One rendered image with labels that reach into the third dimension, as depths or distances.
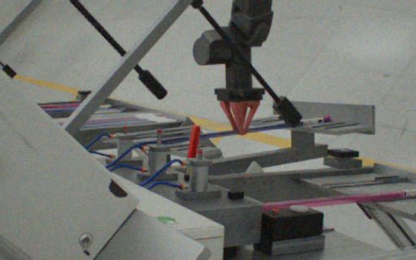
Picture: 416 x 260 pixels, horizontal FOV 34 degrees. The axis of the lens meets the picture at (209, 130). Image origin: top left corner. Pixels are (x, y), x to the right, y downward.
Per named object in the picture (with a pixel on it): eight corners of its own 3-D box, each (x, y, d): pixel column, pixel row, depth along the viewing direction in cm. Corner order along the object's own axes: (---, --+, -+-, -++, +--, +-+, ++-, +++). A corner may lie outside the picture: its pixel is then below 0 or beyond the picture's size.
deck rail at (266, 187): (367, 194, 141) (370, 164, 141) (375, 197, 140) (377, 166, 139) (24, 226, 105) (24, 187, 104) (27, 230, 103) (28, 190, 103)
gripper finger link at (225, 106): (238, 138, 142) (237, 92, 140) (219, 135, 147) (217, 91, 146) (265, 134, 145) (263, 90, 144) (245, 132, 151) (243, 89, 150)
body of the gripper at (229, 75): (241, 99, 140) (240, 62, 139) (213, 96, 148) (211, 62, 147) (266, 96, 143) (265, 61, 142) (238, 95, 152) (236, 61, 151)
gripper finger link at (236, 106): (236, 137, 142) (234, 92, 141) (217, 134, 148) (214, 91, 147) (262, 134, 146) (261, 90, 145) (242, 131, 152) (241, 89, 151)
